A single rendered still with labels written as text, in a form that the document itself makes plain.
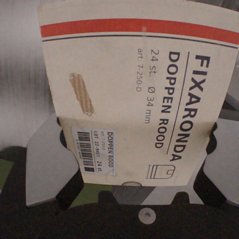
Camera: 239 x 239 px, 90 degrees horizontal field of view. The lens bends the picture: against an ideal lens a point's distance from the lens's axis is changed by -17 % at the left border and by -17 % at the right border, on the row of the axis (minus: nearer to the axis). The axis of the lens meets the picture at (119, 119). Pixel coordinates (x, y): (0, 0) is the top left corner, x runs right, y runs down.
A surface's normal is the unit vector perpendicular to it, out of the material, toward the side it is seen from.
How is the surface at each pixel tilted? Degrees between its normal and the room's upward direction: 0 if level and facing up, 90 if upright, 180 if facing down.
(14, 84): 0
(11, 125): 0
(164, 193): 0
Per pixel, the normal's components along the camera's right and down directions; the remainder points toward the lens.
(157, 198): -0.06, 0.54
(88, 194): 0.10, -0.84
